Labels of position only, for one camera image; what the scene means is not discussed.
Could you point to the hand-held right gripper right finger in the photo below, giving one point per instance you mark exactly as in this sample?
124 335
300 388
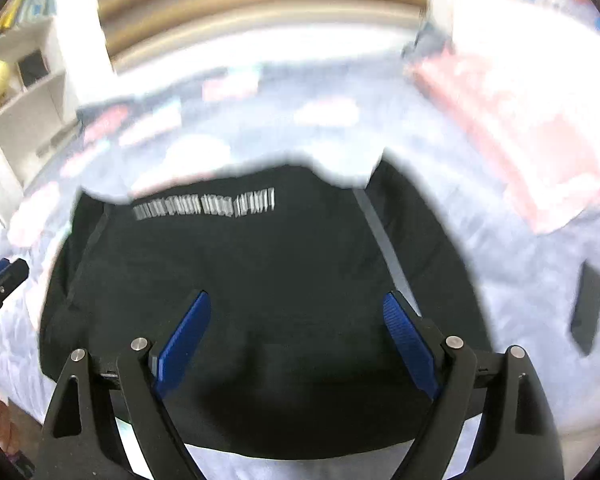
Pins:
411 345

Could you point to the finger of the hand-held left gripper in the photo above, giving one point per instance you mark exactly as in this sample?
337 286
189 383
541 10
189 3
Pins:
10 275

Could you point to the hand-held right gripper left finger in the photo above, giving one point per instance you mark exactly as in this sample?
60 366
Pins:
182 345

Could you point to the black hooded jacket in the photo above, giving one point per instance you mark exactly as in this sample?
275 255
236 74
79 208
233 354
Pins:
260 270

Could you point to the grey blanket with pink flowers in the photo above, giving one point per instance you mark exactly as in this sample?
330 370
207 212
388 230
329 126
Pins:
520 285

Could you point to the white shelf unit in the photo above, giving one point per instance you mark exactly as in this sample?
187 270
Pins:
35 105

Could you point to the black flat phone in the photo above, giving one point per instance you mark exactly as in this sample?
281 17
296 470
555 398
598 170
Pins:
588 310

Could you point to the black box on shelf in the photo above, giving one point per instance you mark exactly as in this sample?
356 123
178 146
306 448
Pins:
33 71

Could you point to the pink printed quilt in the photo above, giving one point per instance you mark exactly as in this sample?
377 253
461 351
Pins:
530 160

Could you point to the row of colourful books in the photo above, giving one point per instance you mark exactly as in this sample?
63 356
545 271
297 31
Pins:
25 5

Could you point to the grey cushion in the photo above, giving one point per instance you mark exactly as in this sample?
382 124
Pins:
430 40

